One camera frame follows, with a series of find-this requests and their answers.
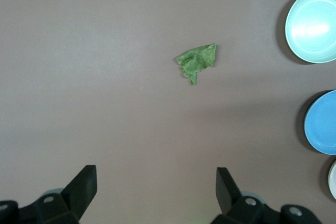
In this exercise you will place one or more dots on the blue plate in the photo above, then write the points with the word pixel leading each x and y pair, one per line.
pixel 323 124

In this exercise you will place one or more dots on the pale green plate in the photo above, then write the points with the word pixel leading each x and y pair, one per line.
pixel 312 24

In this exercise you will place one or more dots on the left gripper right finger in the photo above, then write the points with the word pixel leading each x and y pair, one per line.
pixel 228 197

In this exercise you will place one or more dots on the green lettuce leaf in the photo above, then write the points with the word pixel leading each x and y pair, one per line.
pixel 197 61

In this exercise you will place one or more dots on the pale pink plate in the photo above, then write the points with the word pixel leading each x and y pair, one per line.
pixel 333 179

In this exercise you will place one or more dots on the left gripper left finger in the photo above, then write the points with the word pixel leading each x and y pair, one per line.
pixel 78 195

